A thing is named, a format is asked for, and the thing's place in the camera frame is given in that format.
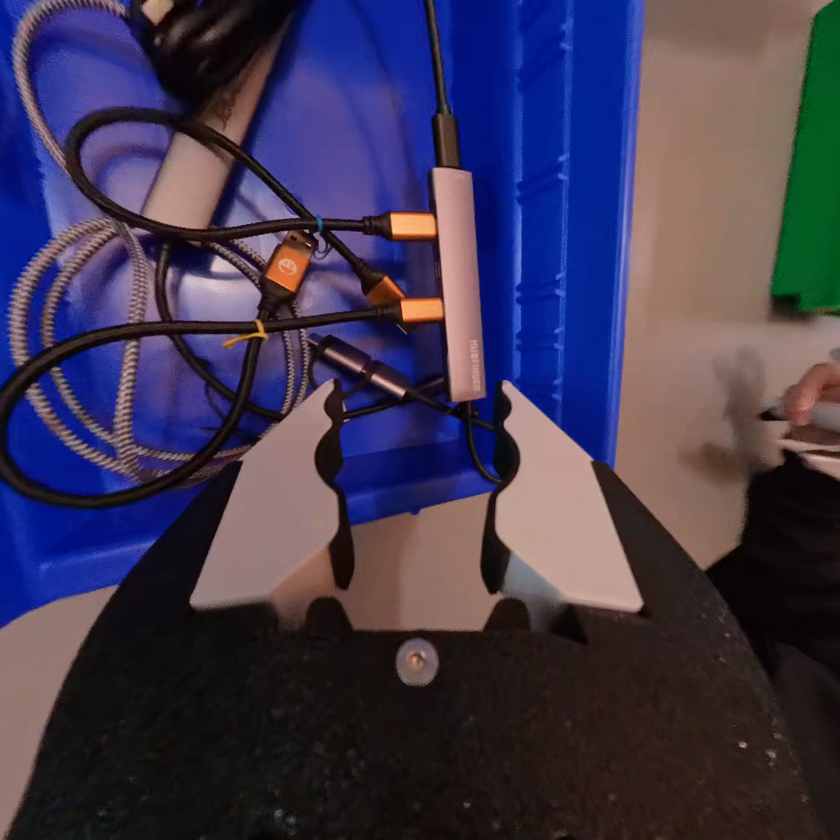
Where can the person's dark clothed body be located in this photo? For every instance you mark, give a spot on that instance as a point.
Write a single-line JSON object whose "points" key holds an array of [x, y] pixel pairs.
{"points": [[800, 558]]}

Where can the large green plastic bin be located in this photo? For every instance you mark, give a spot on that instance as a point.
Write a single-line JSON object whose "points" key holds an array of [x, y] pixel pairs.
{"points": [[810, 197]]}

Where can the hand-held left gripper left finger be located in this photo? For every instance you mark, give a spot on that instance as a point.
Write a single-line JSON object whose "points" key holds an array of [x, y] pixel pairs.
{"points": [[275, 512]]}

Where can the large blue plastic bin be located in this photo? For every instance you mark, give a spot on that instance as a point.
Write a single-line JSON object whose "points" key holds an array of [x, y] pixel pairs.
{"points": [[367, 98]]}

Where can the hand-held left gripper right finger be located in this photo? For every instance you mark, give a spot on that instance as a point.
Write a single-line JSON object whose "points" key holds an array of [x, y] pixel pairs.
{"points": [[564, 525]]}

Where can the person's right hand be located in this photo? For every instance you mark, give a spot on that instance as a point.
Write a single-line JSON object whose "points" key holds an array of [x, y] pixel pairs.
{"points": [[817, 390]]}

